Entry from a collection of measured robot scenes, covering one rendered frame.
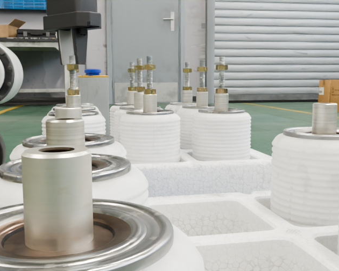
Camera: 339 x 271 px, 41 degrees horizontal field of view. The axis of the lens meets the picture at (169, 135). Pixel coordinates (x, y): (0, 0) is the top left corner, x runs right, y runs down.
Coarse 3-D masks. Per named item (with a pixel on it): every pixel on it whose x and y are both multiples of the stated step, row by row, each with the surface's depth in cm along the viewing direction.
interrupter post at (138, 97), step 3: (135, 93) 81; (138, 93) 81; (141, 93) 81; (135, 96) 81; (138, 96) 81; (141, 96) 81; (135, 99) 82; (138, 99) 81; (141, 99) 81; (135, 102) 82; (138, 102) 81; (141, 102) 81; (135, 105) 82; (138, 105) 81; (141, 105) 81
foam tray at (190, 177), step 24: (144, 168) 64; (168, 168) 65; (192, 168) 65; (216, 168) 66; (240, 168) 67; (264, 168) 68; (168, 192) 65; (192, 192) 66; (216, 192) 67; (240, 192) 67
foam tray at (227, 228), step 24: (264, 192) 49; (168, 216) 46; (192, 216) 46; (216, 216) 47; (240, 216) 46; (264, 216) 41; (192, 240) 35; (216, 240) 35; (240, 240) 35; (264, 240) 35; (288, 240) 35; (312, 240) 34; (336, 240) 36; (216, 264) 34; (240, 264) 35; (264, 264) 35; (288, 264) 35; (312, 264) 32; (336, 264) 30
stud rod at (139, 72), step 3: (138, 60) 81; (141, 60) 81; (138, 63) 81; (141, 63) 81; (138, 72) 81; (141, 72) 81; (138, 75) 81; (141, 75) 81; (138, 78) 81; (141, 78) 82; (138, 81) 81; (141, 81) 82; (138, 84) 81; (141, 84) 82
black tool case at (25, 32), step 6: (18, 30) 491; (24, 30) 493; (30, 30) 495; (36, 30) 497; (42, 30) 499; (18, 36) 492; (24, 36) 494; (30, 36) 495; (36, 36) 497; (42, 36) 499; (48, 36) 500; (54, 36) 503
